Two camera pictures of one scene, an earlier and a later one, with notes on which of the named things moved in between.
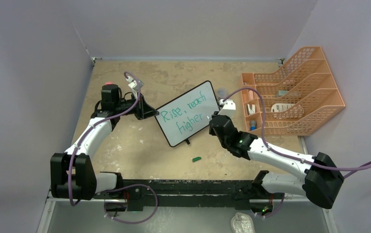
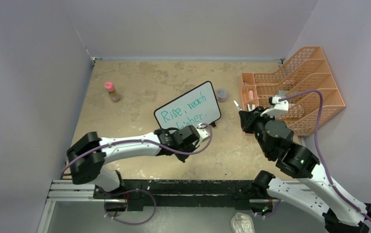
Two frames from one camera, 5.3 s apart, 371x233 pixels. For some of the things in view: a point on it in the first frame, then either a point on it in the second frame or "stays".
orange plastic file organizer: [297, 101] stays
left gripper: [143, 110] -> [193, 146]
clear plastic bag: [242, 223] stays
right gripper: [211, 129] -> [247, 118]
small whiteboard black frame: [187, 114] stays
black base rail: [185, 193] stays
